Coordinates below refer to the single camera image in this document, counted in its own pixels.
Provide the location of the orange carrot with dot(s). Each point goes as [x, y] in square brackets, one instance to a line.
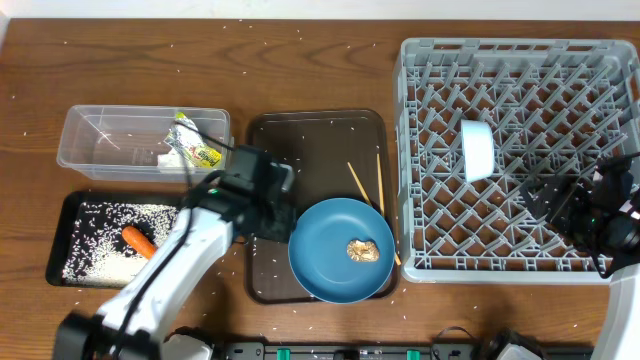
[139, 242]

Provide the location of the grey dishwasher rack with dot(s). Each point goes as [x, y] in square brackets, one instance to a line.
[554, 108]

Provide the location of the black waste bin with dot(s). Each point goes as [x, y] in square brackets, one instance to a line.
[62, 241]

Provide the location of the white tissue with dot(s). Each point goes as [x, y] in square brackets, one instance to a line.
[173, 162]

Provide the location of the crumpled gold foil ball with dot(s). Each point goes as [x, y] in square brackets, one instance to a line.
[363, 251]

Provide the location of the wooden chopstick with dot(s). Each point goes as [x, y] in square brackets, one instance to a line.
[381, 198]
[359, 184]

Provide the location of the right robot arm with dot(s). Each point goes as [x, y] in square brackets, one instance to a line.
[602, 222]

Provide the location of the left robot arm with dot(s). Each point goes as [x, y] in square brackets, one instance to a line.
[248, 197]

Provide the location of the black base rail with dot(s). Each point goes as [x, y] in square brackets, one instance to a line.
[451, 343]

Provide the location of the brown serving tray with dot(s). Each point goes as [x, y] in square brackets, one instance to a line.
[317, 145]

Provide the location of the yellow snack wrapper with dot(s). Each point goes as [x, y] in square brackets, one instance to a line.
[186, 141]

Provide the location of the light blue rice bowl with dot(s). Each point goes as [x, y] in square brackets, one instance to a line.
[478, 150]

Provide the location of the clear plastic bin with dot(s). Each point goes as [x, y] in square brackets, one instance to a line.
[123, 142]

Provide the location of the dark blue plate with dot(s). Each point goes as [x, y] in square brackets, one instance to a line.
[318, 254]

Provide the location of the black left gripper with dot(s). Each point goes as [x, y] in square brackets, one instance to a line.
[286, 229]

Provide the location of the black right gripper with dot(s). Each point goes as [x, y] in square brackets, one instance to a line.
[559, 185]

